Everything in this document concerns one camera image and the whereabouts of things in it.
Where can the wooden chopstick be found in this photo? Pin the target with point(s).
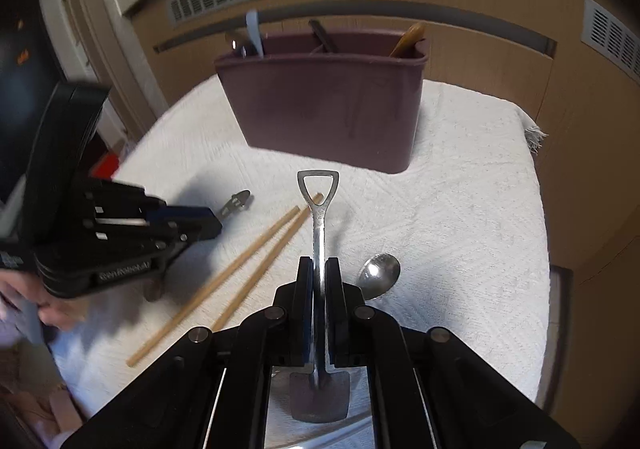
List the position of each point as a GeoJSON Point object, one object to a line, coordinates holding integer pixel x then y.
{"type": "Point", "coordinates": [265, 264]}
{"type": "Point", "coordinates": [215, 286]}

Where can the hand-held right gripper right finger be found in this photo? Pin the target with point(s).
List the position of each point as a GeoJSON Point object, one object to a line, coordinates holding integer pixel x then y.
{"type": "Point", "coordinates": [331, 319]}

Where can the person's left hand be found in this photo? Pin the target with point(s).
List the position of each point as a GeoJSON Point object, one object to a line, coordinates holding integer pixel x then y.
{"type": "Point", "coordinates": [60, 314]}

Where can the wooden kitchen cabinet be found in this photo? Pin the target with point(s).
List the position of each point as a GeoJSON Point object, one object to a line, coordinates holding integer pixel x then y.
{"type": "Point", "coordinates": [500, 54]}

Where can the white plastic spoon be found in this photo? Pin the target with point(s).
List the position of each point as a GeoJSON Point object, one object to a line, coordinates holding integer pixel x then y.
{"type": "Point", "coordinates": [254, 31]}

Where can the wooden spoon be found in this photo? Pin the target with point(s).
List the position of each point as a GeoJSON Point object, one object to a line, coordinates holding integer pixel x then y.
{"type": "Point", "coordinates": [407, 39]}

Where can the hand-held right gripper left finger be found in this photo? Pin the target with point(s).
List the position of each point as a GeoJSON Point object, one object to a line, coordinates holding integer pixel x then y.
{"type": "Point", "coordinates": [306, 319]}

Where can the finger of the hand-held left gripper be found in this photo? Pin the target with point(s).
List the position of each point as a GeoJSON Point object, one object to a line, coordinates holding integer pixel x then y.
{"type": "Point", "coordinates": [180, 211]}
{"type": "Point", "coordinates": [195, 230]}

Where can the red floor mat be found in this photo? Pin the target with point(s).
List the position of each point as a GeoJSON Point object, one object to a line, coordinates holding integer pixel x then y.
{"type": "Point", "coordinates": [107, 164]}

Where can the maroon plastic utensil holder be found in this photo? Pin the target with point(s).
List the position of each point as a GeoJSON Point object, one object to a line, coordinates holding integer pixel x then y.
{"type": "Point", "coordinates": [325, 104]}

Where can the black chopstick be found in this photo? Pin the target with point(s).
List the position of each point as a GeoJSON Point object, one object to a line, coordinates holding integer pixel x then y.
{"type": "Point", "coordinates": [327, 40]}
{"type": "Point", "coordinates": [320, 31]}

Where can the short grey ventilation grille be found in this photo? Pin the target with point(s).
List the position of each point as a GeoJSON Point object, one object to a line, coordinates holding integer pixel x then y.
{"type": "Point", "coordinates": [607, 29]}

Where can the steel spoon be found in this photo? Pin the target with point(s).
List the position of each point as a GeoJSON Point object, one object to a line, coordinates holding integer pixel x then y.
{"type": "Point", "coordinates": [380, 271]}

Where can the metal shovel-shaped spoon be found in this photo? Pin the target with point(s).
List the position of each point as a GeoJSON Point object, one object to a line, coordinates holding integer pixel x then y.
{"type": "Point", "coordinates": [317, 229]}

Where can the white woven tablecloth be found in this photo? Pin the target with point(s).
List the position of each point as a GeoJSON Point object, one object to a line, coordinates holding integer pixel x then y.
{"type": "Point", "coordinates": [450, 204]}

